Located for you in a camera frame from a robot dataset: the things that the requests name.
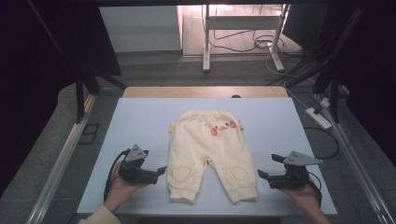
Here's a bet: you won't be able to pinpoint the black metal stand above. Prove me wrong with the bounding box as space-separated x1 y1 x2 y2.
74 62 127 124
312 62 344 124

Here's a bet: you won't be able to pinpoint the aluminium rail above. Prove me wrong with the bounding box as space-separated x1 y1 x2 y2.
26 92 97 224
314 92 396 224

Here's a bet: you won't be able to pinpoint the dark monitor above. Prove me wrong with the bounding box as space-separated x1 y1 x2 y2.
281 3 331 50

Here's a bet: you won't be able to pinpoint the white panel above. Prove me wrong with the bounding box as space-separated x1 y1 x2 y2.
99 6 182 53

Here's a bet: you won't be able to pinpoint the white desk frame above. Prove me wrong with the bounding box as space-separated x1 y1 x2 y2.
202 3 286 73

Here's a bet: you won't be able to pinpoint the cream baby pants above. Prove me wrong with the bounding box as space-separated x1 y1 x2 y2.
166 107 260 204

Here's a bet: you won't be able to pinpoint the white floor cable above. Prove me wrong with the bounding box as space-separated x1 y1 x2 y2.
265 50 312 110

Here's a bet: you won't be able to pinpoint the black looped floor cable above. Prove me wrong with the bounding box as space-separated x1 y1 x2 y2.
303 125 340 161

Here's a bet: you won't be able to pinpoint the person's right hand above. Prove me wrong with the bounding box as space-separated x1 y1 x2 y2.
279 180 324 217

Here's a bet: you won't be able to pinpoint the right hand-held gripper cable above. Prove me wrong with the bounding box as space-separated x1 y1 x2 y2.
307 171 323 208

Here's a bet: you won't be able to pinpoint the wooden table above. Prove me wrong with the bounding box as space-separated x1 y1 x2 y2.
122 86 289 99

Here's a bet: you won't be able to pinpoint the hand-held gripper cable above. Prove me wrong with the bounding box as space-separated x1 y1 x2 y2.
307 171 323 208
103 148 131 202

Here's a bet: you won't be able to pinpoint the white power strip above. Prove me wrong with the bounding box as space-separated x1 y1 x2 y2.
304 106 333 131

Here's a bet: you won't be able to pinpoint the person's left hand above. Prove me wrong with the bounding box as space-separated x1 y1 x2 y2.
104 161 148 214

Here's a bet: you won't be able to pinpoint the left hand-held gripper cable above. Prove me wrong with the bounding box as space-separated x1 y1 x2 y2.
103 148 131 202

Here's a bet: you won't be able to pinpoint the black cables under desk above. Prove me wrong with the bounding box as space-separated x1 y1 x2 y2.
208 29 300 59

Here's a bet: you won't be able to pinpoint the dark curtain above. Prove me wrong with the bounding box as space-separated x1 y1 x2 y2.
326 0 396 166
0 0 122 197

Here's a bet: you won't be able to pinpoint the bundle of black cables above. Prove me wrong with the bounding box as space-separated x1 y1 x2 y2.
267 46 331 88

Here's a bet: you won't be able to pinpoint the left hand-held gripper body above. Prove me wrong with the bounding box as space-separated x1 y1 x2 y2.
119 144 158 185

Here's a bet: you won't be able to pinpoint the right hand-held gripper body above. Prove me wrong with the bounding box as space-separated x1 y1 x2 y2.
266 150 324 190

